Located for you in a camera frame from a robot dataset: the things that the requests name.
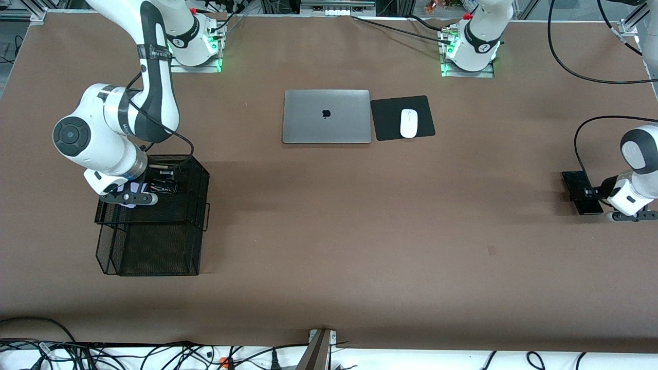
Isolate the black slab smartphone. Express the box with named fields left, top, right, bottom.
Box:
left=561, top=171, right=605, bottom=216

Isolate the white flip phone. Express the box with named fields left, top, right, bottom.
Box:
left=114, top=182, right=138, bottom=209

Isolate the black mesh two-tier tray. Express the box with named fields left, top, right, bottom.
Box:
left=95, top=154, right=211, bottom=277

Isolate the silver closed laptop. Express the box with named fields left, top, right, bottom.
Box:
left=282, top=89, right=372, bottom=144

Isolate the aluminium corner profile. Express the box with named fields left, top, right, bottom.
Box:
left=0, top=8, right=48, bottom=22
left=618, top=15, right=644, bottom=36

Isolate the white computer mouse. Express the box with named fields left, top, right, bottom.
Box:
left=400, top=108, right=418, bottom=139

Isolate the black mouse pad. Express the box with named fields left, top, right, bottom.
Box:
left=370, top=95, right=436, bottom=142

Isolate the white power strip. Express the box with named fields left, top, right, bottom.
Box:
left=301, top=0, right=376, bottom=16

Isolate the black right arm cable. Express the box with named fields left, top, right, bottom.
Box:
left=126, top=72, right=195, bottom=170

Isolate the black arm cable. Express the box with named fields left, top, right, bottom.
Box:
left=126, top=72, right=195, bottom=170
left=547, top=0, right=658, bottom=190

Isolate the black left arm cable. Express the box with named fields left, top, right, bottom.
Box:
left=547, top=0, right=658, bottom=190

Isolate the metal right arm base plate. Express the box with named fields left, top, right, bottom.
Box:
left=169, top=54, right=223, bottom=73

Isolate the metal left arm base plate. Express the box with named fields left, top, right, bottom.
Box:
left=441, top=59, right=496, bottom=79

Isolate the thick black arched cable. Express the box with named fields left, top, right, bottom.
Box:
left=0, top=316, right=78, bottom=344

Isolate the aluminium frame post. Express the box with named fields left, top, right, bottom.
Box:
left=296, top=329, right=338, bottom=370

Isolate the short black table cable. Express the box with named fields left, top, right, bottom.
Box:
left=406, top=14, right=450, bottom=31

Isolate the long black table cable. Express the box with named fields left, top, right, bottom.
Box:
left=351, top=14, right=453, bottom=44

